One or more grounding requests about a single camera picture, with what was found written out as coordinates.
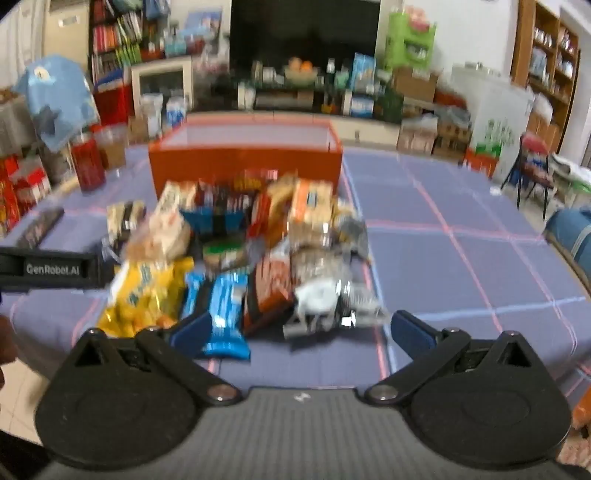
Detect clear packet dark filling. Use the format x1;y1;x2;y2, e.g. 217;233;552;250
290;244;352;278

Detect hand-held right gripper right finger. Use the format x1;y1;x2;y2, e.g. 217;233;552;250
364;310;548;408

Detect black flat packet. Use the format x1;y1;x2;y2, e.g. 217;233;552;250
15;207;66;251

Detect blue white pack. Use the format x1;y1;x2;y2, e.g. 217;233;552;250
348;89;376;117

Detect green plastic rack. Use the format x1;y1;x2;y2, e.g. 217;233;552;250
385;8;438;71

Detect dark brown chocolate packet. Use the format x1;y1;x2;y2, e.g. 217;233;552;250
195;179;253;209

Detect blue black snack packet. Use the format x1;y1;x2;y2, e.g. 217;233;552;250
179;208;251;237

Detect cream packet red ends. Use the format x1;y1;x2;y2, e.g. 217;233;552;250
154;181;198;219

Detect silver white snack packet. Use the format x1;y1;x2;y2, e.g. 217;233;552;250
283;272;385;340

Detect black cream snack packet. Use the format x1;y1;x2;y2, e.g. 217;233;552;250
106;200;147;241

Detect red yellow snack packet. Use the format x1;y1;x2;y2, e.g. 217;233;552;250
235;167;281;191

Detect blue white bag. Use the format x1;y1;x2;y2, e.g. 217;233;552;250
165;96;188;131

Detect orange white bag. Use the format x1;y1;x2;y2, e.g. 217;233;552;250
463;147;502;179

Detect red printed cartons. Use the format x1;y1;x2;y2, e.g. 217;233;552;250
0;154;52;237

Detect clear jar brown contents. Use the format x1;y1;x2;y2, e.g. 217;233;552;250
93;124;129;170

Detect blue star cloth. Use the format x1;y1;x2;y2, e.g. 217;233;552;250
13;54;101;151

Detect purple plaid tablecloth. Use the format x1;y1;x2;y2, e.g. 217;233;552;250
0;141;591;416

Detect dark bookshelf with books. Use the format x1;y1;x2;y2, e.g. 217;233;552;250
89;0;172;88

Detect white glass-door cabinet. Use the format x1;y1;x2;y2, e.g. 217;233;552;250
130;56;193;117

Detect clear bread packet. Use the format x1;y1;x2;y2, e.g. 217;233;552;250
267;174;297;246

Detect beige air conditioner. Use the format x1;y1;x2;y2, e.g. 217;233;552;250
43;0;92;71

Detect black television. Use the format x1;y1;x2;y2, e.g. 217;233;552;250
229;0;382;78

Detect clear bag brown pastry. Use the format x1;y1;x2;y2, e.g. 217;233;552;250
124;211;193;265

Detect person's left hand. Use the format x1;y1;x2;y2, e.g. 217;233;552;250
0;315;18;389

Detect orange cracker packet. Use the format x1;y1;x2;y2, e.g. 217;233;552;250
287;179;336;246

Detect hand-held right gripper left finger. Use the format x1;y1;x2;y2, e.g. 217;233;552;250
69;310;243;408

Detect red orange snack packet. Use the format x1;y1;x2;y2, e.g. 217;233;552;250
248;191;273;237

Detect white television stand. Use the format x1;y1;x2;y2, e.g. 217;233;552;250
231;74;403;149

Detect orange brown snack packet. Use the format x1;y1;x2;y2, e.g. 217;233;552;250
244;255;297;336

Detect tall blue pack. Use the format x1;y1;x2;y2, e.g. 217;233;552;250
352;52;378;87

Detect red drink can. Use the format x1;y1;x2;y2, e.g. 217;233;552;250
71;135;107;192

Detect open cardboard box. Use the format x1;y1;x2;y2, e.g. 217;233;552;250
392;66;440;103

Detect wooden shelf unit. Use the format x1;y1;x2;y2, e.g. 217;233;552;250
509;0;581;149

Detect orange cardboard box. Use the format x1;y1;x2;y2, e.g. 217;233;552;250
148;114;344;197

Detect red crate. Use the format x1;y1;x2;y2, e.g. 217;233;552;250
93;84;133;126

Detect fruit bowl with oranges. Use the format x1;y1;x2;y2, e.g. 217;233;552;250
283;56;320;85

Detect red chair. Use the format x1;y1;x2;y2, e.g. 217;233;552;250
500;133;556;219

